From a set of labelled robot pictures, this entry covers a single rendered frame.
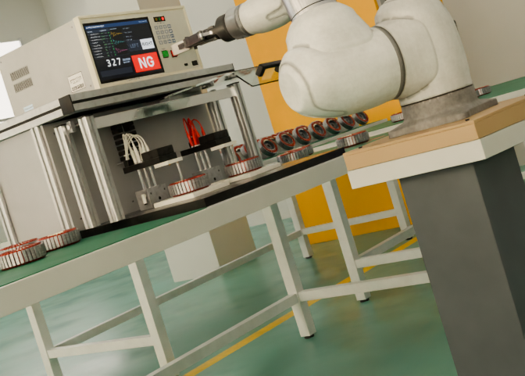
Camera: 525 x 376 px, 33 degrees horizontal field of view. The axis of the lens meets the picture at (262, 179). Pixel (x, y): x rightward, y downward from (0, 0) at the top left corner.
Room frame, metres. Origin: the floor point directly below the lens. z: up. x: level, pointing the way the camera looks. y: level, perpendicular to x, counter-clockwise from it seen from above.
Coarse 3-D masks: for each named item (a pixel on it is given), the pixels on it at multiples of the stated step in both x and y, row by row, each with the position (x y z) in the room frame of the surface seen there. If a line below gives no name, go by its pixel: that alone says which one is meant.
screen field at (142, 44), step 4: (136, 40) 2.55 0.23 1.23; (140, 40) 2.56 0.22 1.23; (144, 40) 2.57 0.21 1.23; (148, 40) 2.59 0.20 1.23; (128, 44) 2.52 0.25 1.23; (132, 44) 2.53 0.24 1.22; (136, 44) 2.54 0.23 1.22; (140, 44) 2.55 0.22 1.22; (144, 44) 2.57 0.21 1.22; (148, 44) 2.58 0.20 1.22; (152, 44) 2.59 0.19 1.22; (132, 48) 2.53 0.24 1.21; (136, 48) 2.54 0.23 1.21; (140, 48) 2.55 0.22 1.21; (144, 48) 2.56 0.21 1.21
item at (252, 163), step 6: (258, 156) 2.56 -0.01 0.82; (240, 162) 2.52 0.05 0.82; (246, 162) 2.52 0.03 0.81; (252, 162) 2.52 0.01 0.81; (258, 162) 2.54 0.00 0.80; (228, 168) 2.53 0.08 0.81; (234, 168) 2.52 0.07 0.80; (240, 168) 2.52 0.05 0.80; (246, 168) 2.52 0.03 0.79; (252, 168) 2.52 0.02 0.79; (258, 168) 2.54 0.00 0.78; (228, 174) 2.54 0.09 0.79; (234, 174) 2.52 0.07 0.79; (240, 174) 2.53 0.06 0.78
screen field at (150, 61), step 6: (144, 54) 2.56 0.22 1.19; (150, 54) 2.58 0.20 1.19; (156, 54) 2.60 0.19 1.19; (132, 60) 2.52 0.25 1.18; (138, 60) 2.53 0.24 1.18; (144, 60) 2.55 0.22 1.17; (150, 60) 2.57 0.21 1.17; (156, 60) 2.59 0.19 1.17; (138, 66) 2.53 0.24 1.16; (144, 66) 2.55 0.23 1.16; (150, 66) 2.56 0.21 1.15; (156, 66) 2.58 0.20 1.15; (138, 72) 2.52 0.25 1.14
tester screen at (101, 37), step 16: (96, 32) 2.44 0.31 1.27; (112, 32) 2.48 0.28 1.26; (128, 32) 2.53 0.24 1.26; (144, 32) 2.58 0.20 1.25; (96, 48) 2.42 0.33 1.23; (112, 48) 2.47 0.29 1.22; (128, 48) 2.52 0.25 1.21; (96, 64) 2.41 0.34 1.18; (128, 64) 2.50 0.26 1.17; (160, 64) 2.60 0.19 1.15
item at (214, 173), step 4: (208, 168) 2.67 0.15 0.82; (212, 168) 2.65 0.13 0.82; (216, 168) 2.66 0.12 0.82; (196, 172) 2.64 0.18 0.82; (200, 172) 2.63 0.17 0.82; (204, 172) 2.62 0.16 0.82; (208, 172) 2.63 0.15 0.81; (212, 172) 2.65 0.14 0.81; (216, 172) 2.66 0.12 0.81; (220, 172) 2.67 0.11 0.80; (192, 176) 2.65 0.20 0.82; (212, 176) 2.64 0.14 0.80; (216, 176) 2.66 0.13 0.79; (220, 176) 2.67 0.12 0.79; (212, 180) 2.64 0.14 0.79; (216, 180) 2.65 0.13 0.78
